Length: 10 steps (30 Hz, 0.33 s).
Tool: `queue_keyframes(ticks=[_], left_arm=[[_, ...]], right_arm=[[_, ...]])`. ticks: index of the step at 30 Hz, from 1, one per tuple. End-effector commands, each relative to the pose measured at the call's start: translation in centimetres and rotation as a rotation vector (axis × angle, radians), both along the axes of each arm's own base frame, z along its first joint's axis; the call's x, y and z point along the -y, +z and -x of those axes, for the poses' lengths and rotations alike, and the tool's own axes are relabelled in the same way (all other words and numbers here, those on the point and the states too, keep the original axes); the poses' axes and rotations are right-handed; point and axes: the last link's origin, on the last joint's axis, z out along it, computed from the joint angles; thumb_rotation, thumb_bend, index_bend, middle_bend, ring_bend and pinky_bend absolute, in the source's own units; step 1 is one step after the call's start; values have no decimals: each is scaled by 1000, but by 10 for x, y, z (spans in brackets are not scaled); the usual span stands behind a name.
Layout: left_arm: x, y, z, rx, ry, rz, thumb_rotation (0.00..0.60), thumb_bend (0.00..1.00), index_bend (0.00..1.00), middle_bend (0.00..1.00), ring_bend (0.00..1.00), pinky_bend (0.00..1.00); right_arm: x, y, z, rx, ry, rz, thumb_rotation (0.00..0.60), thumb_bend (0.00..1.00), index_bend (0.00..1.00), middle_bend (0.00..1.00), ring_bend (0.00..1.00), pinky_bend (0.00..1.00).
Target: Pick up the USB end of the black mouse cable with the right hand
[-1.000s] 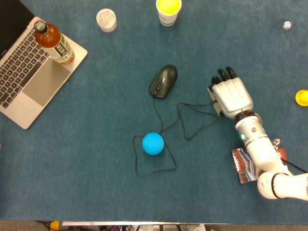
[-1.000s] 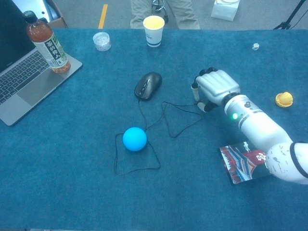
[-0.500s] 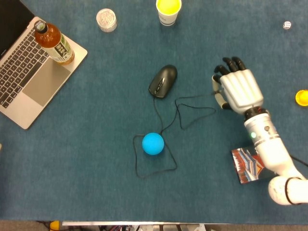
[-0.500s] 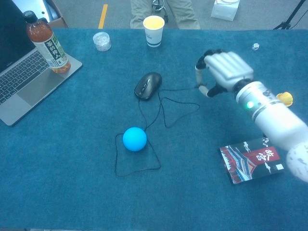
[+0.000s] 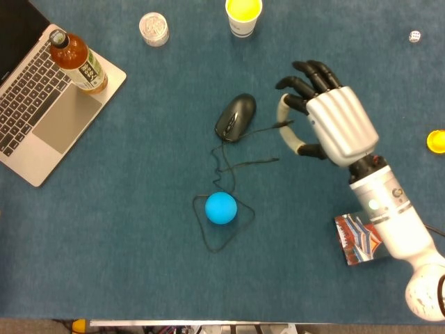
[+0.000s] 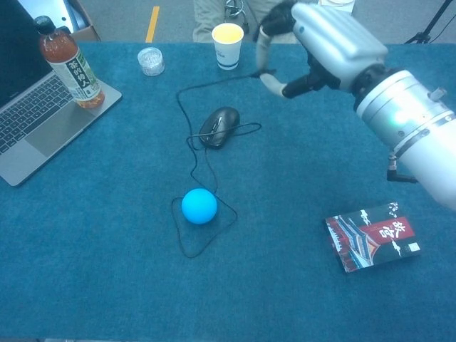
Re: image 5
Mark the yellow plastic toy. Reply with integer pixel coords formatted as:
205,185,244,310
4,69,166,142
426,129,445,154

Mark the black computer mouse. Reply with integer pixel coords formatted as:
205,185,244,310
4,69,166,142
214,93,257,143

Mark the grey laptop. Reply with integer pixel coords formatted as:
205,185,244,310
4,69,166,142
0,0,128,188

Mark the blue table cloth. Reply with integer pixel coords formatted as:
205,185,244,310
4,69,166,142
0,0,445,321

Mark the red black book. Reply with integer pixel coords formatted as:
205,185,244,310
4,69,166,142
334,208,392,267

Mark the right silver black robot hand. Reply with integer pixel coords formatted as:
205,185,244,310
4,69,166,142
275,60,380,168

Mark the blue ball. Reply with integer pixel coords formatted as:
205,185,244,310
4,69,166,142
204,191,238,225

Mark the clear plastic toothpick jar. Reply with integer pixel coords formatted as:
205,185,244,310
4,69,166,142
138,12,170,47

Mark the white paper cup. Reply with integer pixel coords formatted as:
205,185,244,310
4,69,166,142
225,0,264,38

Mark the brown tea bottle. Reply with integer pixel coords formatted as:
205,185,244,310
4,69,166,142
49,30,109,95

